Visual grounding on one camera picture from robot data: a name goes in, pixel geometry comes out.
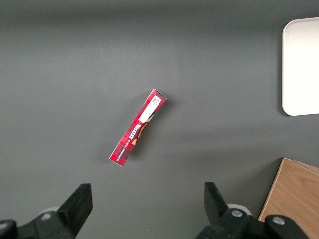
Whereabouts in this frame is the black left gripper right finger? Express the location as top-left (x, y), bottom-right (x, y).
top-left (196, 182), bottom-right (269, 239)

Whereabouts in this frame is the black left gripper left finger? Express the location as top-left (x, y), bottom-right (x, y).
top-left (16, 183), bottom-right (94, 239)

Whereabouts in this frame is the beige plastic tray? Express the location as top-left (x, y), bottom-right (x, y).
top-left (282, 16), bottom-right (319, 117)

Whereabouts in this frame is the wooden drawer cabinet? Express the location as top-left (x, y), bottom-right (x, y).
top-left (258, 157), bottom-right (319, 239)

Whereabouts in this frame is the red tartan cookie box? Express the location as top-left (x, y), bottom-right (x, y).
top-left (108, 88), bottom-right (168, 168)

